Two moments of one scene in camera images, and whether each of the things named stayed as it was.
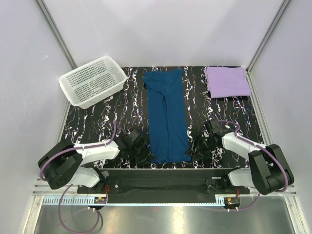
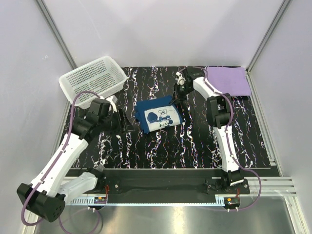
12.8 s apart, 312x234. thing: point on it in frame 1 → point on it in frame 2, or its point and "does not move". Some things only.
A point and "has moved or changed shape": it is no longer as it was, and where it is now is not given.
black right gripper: (200, 148) → (177, 96)
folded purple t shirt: (224, 82) does not move
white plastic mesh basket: (90, 83) does not move
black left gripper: (146, 149) → (122, 126)
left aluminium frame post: (58, 37) does not move
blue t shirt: (168, 130) has moved or changed shape
